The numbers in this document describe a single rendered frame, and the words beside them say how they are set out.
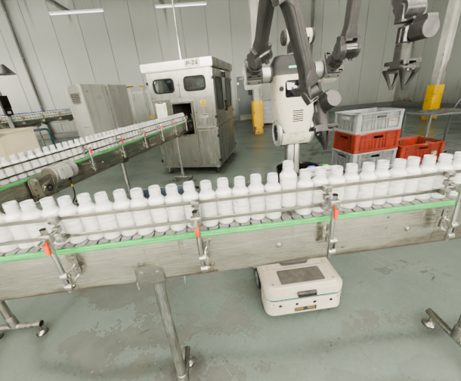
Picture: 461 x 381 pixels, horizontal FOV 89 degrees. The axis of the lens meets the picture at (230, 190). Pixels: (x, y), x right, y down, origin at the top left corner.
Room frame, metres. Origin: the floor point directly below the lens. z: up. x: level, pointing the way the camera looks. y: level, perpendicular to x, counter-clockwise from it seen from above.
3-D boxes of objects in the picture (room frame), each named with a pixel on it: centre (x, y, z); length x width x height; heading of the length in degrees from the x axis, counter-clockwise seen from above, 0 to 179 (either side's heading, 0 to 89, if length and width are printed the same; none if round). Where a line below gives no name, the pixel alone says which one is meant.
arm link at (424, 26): (0.91, -0.67, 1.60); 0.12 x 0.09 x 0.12; 4
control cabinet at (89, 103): (6.28, 3.28, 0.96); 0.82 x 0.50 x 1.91; 166
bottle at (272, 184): (0.76, -0.15, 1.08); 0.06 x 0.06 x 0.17
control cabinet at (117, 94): (7.15, 3.06, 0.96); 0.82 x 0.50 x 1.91; 166
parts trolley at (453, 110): (4.11, -3.81, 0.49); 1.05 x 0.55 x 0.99; 94
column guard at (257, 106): (8.45, -1.17, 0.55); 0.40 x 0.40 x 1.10; 4
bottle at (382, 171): (0.79, -0.56, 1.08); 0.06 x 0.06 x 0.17
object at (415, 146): (2.96, -2.39, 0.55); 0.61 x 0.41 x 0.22; 97
